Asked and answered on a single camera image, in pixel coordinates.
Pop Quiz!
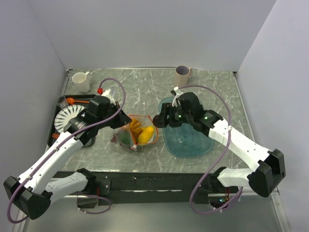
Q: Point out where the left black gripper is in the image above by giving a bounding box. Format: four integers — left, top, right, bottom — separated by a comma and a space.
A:
97, 101, 132, 129

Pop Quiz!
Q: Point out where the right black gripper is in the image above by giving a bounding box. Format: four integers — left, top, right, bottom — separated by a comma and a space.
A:
154, 103, 193, 128

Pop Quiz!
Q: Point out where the orange ginger root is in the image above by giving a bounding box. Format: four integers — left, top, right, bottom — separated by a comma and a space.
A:
130, 118, 142, 137

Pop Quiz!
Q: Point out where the green lime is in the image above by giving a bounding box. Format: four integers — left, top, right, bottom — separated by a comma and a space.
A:
119, 131, 131, 145

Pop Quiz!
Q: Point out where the clear zip top bag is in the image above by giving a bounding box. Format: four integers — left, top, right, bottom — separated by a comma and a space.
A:
110, 115, 159, 152

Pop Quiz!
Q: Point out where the purple grape bunch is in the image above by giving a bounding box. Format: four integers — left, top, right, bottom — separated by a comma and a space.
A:
111, 134, 131, 150

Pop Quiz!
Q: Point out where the yellow squash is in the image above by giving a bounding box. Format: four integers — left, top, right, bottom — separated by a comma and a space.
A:
138, 126, 154, 144

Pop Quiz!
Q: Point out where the dark purple plum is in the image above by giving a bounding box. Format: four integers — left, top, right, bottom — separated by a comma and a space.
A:
153, 115, 160, 128

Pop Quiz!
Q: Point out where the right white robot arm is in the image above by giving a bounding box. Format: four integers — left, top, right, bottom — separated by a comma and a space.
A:
153, 92, 285, 197

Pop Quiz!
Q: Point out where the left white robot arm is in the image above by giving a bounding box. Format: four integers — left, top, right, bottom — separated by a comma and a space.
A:
3, 96, 131, 219

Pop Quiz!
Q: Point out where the teal plastic tray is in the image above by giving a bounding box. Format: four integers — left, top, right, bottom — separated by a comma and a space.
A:
162, 107, 214, 158

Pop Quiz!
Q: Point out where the beige mug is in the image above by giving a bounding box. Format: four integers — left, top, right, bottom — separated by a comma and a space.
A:
174, 65, 192, 88

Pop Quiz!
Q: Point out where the black tray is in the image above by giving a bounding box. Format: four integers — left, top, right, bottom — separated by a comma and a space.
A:
47, 94, 95, 147

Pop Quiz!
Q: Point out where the orange plastic spoon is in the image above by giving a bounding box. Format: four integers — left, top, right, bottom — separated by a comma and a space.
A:
66, 98, 89, 104

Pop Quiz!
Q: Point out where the white cup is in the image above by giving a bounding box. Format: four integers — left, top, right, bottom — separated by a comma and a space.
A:
72, 72, 90, 93

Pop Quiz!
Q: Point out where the striped white plate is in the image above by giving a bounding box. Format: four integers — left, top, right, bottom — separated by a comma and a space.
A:
54, 105, 85, 133

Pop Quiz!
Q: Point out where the clear plastic glass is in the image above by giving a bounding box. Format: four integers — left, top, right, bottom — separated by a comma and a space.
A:
57, 96, 69, 109

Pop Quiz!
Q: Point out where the orange plastic fork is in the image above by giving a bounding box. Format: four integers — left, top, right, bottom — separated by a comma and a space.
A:
52, 133, 59, 139

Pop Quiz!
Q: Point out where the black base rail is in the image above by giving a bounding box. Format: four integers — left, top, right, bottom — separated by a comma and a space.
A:
52, 168, 242, 205

